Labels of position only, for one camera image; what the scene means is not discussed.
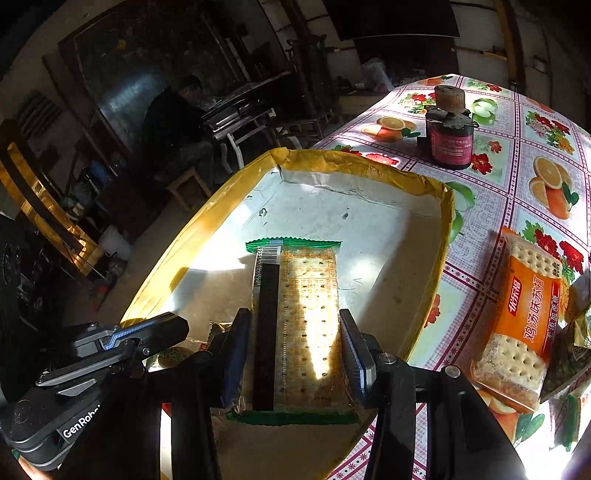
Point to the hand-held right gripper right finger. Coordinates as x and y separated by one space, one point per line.
353 355

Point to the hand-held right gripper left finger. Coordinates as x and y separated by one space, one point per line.
233 360

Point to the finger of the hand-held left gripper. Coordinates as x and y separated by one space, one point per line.
157 330
87 371

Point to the clear cracker packet green ends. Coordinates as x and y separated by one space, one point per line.
309 323

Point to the yellow-edged cardboard tray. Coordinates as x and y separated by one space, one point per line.
323 217

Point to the orange cracker packet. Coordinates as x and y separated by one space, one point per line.
521 314

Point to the yellow green snack packet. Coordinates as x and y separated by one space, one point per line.
570 360

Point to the white bucket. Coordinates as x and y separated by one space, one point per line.
114 241

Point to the wooden stool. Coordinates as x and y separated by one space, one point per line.
187 184

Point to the metal folding table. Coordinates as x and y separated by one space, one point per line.
235 110

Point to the dark jar red label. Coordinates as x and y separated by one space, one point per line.
450 143

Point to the fruit print tablecloth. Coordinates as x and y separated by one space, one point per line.
508 152

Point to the white plastic bag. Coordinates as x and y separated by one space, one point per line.
376 74

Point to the dark wooden chair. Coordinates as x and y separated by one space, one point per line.
309 60

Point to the black television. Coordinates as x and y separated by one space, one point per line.
392 18

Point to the yellow wooden frame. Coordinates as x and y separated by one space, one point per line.
27 184

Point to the large dark wall picture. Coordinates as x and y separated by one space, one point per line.
138 55

